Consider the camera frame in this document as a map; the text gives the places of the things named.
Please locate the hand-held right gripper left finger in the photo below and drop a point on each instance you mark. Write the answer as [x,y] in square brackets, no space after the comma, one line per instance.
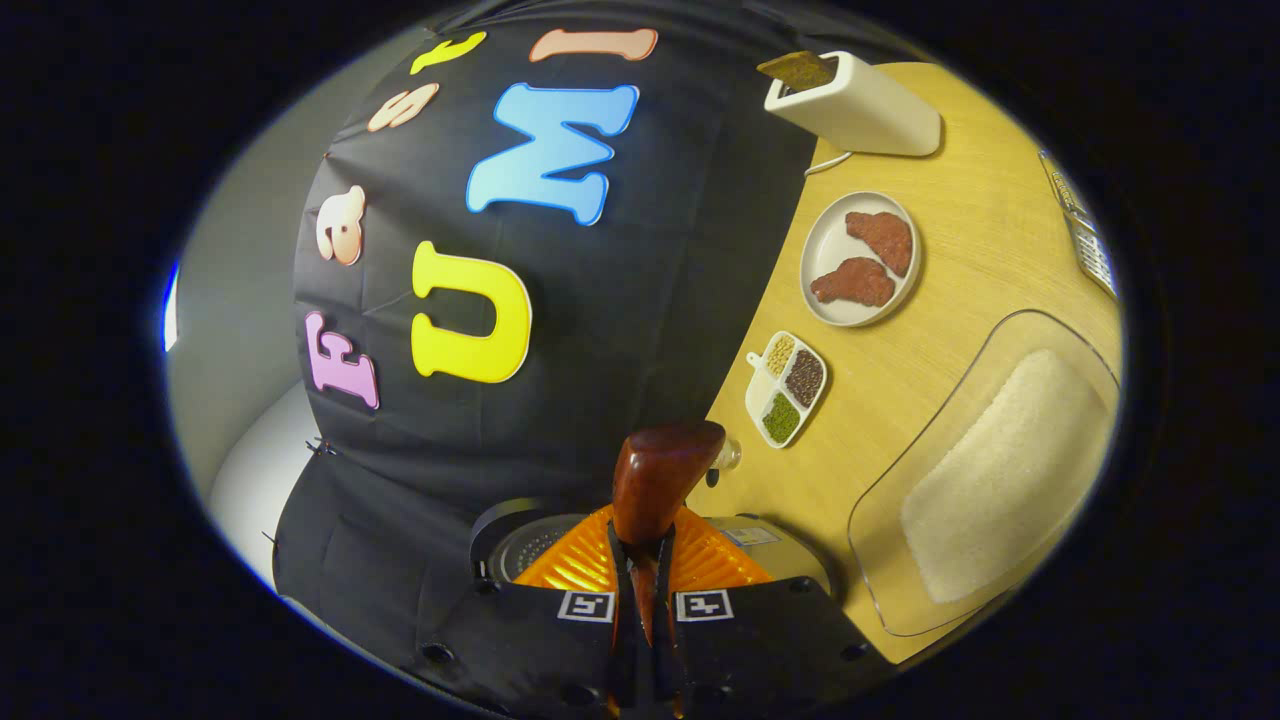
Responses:
[520,645]

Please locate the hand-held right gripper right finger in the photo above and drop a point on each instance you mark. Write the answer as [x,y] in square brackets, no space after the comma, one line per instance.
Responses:
[760,645]

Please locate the grey rice cooker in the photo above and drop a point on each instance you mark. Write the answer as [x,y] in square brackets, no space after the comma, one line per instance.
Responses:
[530,545]

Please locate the dark wooden spoon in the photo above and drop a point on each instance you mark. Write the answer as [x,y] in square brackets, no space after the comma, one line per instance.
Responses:
[660,475]

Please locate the white rice heap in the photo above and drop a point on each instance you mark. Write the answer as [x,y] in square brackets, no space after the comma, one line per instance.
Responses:
[1010,480]

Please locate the clear plastic rice box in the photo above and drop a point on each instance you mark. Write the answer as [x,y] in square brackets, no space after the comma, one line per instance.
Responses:
[900,470]

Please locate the small glass bottle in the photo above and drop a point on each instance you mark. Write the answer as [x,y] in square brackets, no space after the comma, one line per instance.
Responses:
[728,455]

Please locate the white divided grain dish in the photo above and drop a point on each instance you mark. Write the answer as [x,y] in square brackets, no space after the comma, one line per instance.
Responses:
[790,385]

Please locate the black backdrop cloth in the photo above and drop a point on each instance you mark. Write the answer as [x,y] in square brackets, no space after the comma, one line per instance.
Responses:
[600,330]

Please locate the brown meat piece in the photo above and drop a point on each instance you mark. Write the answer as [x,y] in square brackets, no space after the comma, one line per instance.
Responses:
[885,240]
[855,283]

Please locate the white round plate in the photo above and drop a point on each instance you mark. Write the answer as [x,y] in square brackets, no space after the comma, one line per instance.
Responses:
[825,255]

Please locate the white toaster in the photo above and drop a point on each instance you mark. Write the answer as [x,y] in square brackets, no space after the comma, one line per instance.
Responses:
[870,105]

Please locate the brown toast slice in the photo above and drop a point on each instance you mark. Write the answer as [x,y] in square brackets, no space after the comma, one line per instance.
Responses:
[798,70]

